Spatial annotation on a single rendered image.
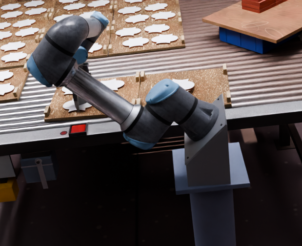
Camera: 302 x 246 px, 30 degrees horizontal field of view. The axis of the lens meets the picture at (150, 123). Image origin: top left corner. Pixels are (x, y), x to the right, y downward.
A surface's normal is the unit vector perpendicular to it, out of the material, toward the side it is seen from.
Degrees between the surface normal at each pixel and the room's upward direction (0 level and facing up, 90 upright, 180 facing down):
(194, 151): 45
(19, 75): 0
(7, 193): 90
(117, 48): 0
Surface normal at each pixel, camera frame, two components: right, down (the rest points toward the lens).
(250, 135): -0.12, -0.85
